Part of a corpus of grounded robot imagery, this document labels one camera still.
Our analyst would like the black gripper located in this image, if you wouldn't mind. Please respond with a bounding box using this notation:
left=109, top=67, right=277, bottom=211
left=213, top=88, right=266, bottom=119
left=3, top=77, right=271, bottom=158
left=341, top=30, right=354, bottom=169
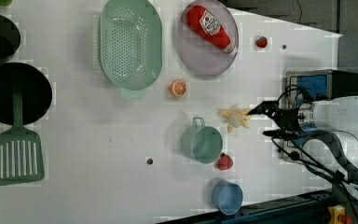
left=248, top=101, right=301, bottom=139

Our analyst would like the peeled banana toy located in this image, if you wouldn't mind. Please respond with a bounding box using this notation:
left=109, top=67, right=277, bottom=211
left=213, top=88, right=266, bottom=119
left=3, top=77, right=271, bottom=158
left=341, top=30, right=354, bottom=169
left=219, top=108, right=252, bottom=133

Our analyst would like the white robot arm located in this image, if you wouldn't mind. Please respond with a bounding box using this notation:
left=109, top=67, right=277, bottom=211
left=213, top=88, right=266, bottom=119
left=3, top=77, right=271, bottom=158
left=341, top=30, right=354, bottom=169
left=249, top=96, right=358, bottom=185

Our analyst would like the red strawberry toy near cup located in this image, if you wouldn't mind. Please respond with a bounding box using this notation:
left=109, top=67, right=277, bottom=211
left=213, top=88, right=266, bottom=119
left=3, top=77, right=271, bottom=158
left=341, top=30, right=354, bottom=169
left=217, top=154, right=233, bottom=171

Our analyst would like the green metal cup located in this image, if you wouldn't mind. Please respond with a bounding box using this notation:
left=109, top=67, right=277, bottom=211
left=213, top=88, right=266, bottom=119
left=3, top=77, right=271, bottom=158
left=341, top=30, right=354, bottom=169
left=181, top=117, right=223, bottom=164

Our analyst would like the small red strawberry toy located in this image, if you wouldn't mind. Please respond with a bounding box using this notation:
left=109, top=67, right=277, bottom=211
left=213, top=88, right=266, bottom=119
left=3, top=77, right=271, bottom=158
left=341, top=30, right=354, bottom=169
left=255, top=36, right=268, bottom=49

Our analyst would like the blue cup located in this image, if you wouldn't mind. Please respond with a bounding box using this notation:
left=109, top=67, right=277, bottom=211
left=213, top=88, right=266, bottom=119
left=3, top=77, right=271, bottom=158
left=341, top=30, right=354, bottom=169
left=212, top=180, right=243, bottom=215

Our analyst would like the grey round plate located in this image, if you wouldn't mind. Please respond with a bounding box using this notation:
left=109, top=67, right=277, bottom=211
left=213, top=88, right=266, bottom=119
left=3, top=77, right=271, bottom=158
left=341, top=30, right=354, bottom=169
left=176, top=0, right=239, bottom=76

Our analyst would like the orange slice toy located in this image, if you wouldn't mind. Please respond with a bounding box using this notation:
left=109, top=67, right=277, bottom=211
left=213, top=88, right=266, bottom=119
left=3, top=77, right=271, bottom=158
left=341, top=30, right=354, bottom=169
left=169, top=80, right=186, bottom=97

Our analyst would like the yellow red emergency button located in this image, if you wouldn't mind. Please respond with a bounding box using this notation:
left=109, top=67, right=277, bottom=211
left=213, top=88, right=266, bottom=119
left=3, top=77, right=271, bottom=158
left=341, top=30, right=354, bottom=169
left=327, top=205, right=353, bottom=224

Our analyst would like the red ketchup bottle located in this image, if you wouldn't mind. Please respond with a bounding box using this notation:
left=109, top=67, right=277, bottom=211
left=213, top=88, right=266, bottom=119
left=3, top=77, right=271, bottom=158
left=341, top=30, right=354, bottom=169
left=186, top=5, right=237, bottom=54

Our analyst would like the green perforated colander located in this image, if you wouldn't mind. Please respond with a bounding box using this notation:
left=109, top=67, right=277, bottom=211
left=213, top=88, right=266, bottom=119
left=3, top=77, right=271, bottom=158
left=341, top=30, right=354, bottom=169
left=99, top=0, right=162, bottom=100

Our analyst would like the green slotted spatula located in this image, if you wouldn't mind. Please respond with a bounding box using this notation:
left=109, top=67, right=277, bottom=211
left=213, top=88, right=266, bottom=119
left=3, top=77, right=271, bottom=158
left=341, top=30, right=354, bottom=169
left=0, top=91, right=45, bottom=186

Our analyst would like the large black pan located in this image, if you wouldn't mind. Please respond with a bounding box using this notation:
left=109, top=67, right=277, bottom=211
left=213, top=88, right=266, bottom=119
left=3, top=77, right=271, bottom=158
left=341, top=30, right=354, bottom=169
left=0, top=63, right=52, bottom=125

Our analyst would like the green lime toy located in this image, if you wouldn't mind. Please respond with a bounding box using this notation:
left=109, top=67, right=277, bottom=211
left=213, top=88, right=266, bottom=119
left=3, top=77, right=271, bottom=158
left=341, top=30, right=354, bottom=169
left=0, top=0, right=13, bottom=7

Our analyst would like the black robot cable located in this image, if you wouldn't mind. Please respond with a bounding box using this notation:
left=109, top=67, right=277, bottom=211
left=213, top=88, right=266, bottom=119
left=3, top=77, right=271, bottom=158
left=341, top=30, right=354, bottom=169
left=270, top=84, right=358, bottom=218

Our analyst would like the blue table frame rail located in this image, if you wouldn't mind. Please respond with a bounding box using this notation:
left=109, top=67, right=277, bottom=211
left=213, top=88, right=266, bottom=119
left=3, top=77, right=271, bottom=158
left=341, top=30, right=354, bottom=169
left=159, top=190, right=336, bottom=224

